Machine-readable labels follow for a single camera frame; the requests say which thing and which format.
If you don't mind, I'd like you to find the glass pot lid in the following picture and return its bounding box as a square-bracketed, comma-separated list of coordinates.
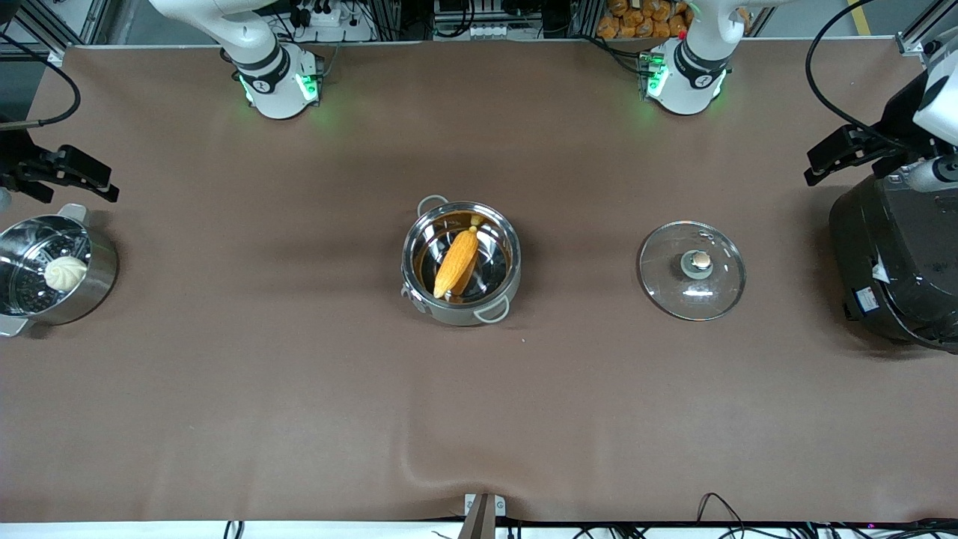
[638, 220, 747, 323]

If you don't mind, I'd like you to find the yellow corn cob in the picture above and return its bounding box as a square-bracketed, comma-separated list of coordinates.
[433, 215, 481, 299]

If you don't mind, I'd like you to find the stainless steel steamer pot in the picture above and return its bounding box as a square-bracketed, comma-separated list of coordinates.
[0, 204, 119, 338]

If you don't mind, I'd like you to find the white steamed bun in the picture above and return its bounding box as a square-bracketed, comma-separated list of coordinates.
[44, 256, 89, 292]

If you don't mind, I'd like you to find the black rice cooker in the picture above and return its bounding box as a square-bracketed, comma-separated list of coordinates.
[829, 168, 958, 353]

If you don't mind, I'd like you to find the box of orange snacks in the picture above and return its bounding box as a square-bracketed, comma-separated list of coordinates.
[597, 0, 691, 40]

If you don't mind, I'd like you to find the white power strip with plugs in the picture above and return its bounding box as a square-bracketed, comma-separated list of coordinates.
[288, 0, 347, 28]

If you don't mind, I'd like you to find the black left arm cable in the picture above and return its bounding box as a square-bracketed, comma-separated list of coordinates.
[805, 0, 958, 150]

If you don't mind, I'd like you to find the black looped cable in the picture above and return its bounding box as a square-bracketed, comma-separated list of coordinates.
[696, 492, 751, 539]

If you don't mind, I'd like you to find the metal table edge bracket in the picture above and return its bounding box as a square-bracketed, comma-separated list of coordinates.
[463, 493, 507, 539]

